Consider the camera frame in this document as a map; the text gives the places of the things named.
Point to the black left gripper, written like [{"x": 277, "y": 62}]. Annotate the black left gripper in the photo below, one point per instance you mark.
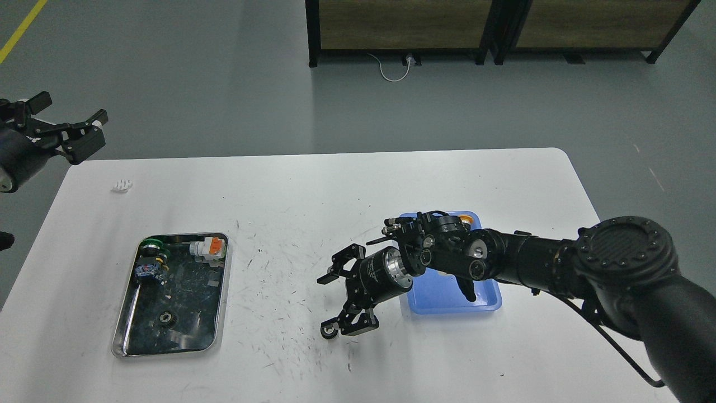
[{"x": 27, "y": 143}]

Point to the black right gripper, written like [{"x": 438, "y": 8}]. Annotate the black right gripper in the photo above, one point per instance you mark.
[{"x": 382, "y": 276}]

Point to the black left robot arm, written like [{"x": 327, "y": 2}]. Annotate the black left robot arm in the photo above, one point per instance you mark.
[{"x": 27, "y": 143}]

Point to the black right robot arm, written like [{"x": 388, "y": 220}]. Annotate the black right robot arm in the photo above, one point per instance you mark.
[{"x": 621, "y": 275}]

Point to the blue plastic tray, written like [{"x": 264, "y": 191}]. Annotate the blue plastic tray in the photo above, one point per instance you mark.
[{"x": 437, "y": 293}]

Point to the silver metal tray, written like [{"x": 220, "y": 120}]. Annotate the silver metal tray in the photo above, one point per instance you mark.
[{"x": 195, "y": 292}]

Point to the small white plastic part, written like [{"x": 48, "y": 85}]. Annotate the small white plastic part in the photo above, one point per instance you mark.
[{"x": 122, "y": 186}]

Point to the left wooden black-framed cabinet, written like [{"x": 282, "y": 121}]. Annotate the left wooden black-framed cabinet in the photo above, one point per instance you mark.
[{"x": 401, "y": 27}]

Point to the wooden black-framed cabinet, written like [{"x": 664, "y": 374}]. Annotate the wooden black-framed cabinet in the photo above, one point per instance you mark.
[
  {"x": 575, "y": 28},
  {"x": 401, "y": 27}
]

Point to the right wooden black-framed cabinet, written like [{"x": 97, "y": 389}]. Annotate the right wooden black-framed cabinet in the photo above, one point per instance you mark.
[{"x": 575, "y": 28}]

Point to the orange white switch module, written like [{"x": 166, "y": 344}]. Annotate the orange white switch module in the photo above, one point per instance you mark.
[{"x": 211, "y": 251}]

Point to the green push button switch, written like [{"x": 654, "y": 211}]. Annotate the green push button switch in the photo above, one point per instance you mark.
[{"x": 151, "y": 265}]

